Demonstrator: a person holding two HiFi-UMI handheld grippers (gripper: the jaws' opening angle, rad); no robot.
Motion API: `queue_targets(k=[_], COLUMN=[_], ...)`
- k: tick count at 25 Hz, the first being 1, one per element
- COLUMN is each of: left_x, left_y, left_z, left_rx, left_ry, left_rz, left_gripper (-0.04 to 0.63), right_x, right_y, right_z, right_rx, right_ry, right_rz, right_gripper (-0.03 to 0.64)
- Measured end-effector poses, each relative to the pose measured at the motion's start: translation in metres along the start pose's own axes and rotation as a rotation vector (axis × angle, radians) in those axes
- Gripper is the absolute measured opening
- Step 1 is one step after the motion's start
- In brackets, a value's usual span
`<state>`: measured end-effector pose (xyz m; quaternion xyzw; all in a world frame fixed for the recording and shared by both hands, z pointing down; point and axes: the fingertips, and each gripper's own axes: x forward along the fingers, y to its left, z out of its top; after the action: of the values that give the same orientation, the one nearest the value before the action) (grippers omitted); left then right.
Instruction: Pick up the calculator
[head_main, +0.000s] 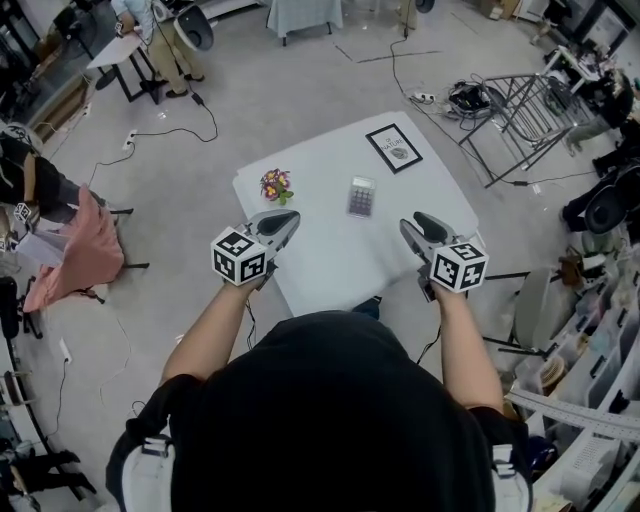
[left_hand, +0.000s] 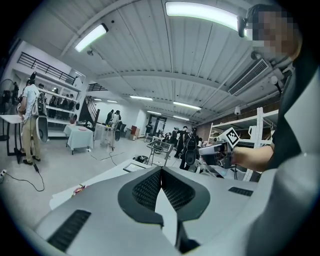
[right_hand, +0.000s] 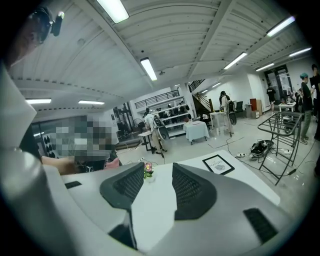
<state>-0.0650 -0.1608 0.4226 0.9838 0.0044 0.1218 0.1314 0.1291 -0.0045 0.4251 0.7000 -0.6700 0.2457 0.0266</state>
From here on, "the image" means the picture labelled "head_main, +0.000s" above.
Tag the person's left forearm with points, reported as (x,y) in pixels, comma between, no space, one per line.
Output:
(210,330)

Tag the white desk with black legs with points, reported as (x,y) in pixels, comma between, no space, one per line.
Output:
(117,50)

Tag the person's right forearm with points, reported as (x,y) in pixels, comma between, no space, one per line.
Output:
(467,350)

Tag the black office chair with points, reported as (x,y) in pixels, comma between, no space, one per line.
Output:
(605,210)

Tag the metal drying rack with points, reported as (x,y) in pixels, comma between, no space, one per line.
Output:
(537,117)

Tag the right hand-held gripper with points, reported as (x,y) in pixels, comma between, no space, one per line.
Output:
(457,267)

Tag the grey round chair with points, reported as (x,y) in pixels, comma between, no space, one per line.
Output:
(540,310)

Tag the grey calculator with purple keys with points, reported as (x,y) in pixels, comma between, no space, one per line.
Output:
(361,200)

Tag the person's dark trousers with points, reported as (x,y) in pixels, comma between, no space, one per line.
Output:
(369,307)

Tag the white power strip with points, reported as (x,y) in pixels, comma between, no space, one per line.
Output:
(130,140)
(66,351)
(422,97)

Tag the black picture frame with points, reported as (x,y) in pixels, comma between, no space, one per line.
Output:
(395,150)

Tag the white harness shoulder pad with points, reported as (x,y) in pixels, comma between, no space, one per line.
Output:
(517,492)
(145,480)

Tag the table with white cloth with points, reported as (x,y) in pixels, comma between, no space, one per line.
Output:
(305,15)

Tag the white storage rack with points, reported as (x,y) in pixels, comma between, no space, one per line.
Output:
(600,350)

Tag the pink cloth-covered chair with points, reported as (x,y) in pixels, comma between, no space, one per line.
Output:
(85,250)

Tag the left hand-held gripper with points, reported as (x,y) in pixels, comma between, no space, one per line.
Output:
(235,257)

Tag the potted pink yellow flowers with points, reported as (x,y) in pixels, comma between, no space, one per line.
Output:
(274,184)

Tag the person's black shirt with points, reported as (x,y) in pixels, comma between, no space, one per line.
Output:
(325,425)

